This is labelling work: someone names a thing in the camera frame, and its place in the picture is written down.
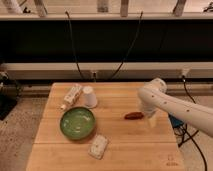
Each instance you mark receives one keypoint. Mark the white patterned sponge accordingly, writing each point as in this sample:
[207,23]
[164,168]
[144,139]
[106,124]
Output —
[98,146]

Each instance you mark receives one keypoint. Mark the green ceramic bowl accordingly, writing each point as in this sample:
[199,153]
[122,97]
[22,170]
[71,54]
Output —
[77,123]

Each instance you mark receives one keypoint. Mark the wall power outlet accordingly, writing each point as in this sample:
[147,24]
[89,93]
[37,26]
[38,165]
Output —
[94,74]

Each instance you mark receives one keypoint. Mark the dark equipment at left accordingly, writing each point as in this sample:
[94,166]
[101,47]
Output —
[7,102]

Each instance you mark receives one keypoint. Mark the blue connector box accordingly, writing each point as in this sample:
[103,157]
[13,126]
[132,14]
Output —
[175,122]

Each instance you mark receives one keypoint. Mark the white paper cup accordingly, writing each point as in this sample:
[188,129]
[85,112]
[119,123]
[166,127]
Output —
[90,99]

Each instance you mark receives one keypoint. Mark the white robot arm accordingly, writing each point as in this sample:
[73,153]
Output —
[153,95]

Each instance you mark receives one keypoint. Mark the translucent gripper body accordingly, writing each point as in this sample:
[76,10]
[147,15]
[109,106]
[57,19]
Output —
[152,121]

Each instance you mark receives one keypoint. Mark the white lying bottle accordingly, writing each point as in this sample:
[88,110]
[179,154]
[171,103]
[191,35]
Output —
[71,97]

